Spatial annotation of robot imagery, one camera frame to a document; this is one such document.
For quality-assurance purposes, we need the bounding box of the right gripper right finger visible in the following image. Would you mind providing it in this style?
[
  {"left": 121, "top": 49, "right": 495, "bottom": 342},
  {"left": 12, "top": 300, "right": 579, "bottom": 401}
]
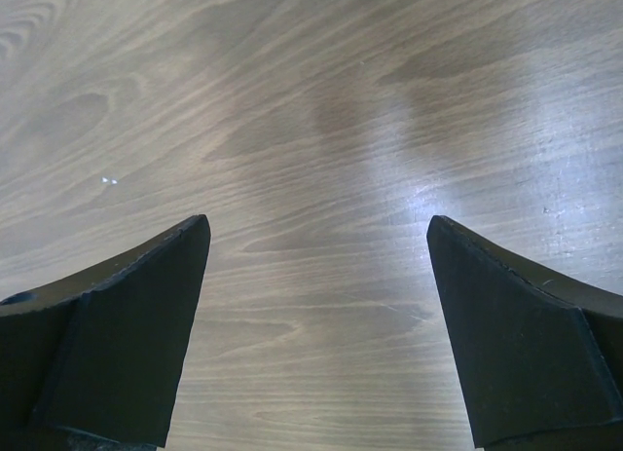
[{"left": 426, "top": 215, "right": 622, "bottom": 447}]

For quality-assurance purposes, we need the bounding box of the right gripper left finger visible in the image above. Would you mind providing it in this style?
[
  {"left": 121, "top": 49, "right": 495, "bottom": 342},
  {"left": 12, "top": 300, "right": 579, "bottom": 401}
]
[{"left": 1, "top": 214, "right": 210, "bottom": 449}]

